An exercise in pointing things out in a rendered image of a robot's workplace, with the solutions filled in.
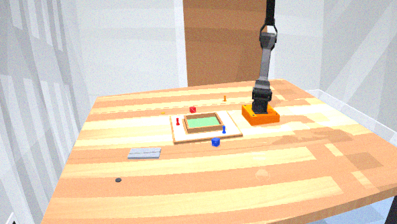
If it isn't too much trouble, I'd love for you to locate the blue die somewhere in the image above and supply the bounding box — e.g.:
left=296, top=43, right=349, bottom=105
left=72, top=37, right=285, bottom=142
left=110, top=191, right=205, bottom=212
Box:
left=211, top=137, right=221, bottom=147

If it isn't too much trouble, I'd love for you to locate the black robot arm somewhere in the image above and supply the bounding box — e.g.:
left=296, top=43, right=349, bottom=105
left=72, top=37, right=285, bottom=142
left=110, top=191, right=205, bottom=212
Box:
left=251, top=0, right=278, bottom=114

